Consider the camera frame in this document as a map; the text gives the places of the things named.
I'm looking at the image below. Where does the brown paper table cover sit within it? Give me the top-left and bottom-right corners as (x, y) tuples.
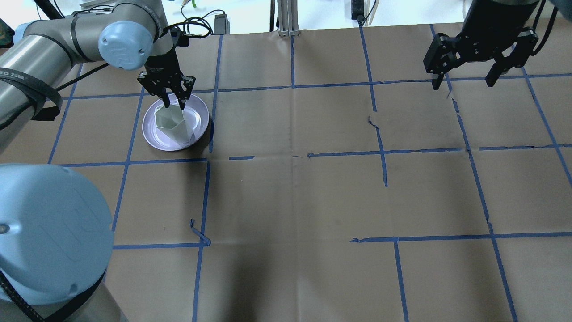
(45, 22), (572, 322)

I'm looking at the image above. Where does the black power adapter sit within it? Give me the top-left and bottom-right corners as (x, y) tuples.
(212, 13), (230, 35)

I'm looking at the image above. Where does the lilac round plate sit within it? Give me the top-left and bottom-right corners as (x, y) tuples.
(142, 93), (210, 152)

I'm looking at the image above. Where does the aluminium frame post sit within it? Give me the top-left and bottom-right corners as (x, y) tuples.
(276, 0), (300, 37)

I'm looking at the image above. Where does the white faceted cup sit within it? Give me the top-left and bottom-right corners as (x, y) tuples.
(154, 105), (197, 144)

